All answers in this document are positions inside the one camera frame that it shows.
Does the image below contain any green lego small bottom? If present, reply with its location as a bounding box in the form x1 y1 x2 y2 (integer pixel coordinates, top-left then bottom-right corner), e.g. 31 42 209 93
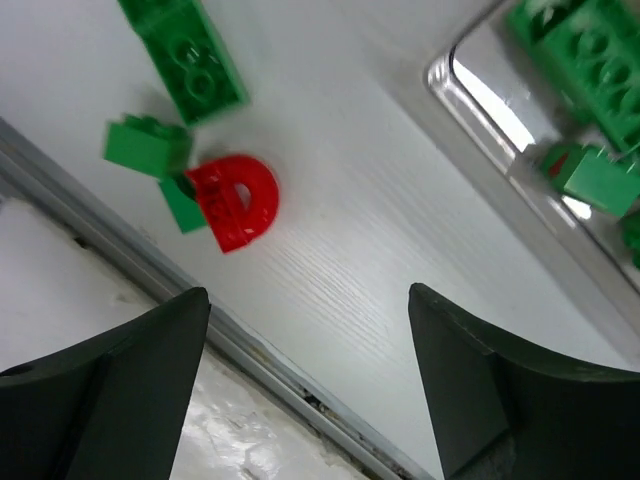
158 174 206 234

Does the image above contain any green lego slope small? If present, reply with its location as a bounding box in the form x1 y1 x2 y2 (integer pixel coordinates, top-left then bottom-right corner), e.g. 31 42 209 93
538 143 584 192

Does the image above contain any red lego arch piece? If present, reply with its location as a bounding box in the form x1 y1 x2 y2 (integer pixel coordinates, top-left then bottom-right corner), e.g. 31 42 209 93
186 154 280 254

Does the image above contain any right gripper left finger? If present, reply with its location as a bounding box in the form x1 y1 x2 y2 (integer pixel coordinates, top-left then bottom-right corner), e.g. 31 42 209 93
1 287 210 479

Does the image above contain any clear compartment organizer tray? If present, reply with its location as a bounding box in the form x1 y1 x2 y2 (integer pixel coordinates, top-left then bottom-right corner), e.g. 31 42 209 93
425 1 639 285

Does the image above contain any green lego square brick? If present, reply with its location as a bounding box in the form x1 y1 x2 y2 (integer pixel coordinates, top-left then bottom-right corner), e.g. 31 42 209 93
618 210 640 268

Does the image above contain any green lego long brick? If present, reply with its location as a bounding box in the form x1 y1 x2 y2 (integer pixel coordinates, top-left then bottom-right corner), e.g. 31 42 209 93
506 1 639 152

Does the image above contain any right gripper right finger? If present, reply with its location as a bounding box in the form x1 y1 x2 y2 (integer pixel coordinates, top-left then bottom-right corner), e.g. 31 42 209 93
408 283 639 479

